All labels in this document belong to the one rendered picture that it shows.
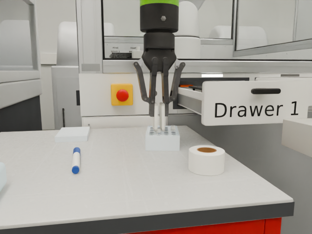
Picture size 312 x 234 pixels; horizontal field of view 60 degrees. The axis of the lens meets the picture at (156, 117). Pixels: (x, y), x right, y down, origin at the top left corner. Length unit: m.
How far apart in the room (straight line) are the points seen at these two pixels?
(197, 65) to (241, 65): 0.17
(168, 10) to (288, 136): 0.43
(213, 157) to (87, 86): 0.56
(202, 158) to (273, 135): 0.68
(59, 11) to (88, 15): 3.32
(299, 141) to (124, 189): 0.45
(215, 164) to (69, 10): 3.89
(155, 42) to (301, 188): 0.93
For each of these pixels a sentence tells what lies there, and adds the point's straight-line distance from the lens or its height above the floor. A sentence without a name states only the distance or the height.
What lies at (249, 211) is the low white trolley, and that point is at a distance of 0.45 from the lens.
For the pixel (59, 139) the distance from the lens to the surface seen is 0.79.
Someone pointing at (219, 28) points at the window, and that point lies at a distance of 1.05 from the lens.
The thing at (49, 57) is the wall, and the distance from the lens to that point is 4.18.
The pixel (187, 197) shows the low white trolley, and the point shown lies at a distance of 0.44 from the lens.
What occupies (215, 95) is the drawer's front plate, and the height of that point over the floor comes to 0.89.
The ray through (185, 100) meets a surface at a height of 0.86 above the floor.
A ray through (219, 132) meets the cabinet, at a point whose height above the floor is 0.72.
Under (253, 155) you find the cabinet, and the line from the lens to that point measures 1.14.
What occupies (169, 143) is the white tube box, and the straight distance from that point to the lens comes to 0.66.
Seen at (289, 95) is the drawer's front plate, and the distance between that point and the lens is 0.78.
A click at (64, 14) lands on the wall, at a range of 4.26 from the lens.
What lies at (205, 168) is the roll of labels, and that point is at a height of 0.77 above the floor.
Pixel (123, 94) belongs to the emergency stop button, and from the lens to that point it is 0.87.
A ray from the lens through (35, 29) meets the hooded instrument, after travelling 1.91.
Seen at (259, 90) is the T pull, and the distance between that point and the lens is 0.69.
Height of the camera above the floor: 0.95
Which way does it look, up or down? 10 degrees down
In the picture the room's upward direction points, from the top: straight up
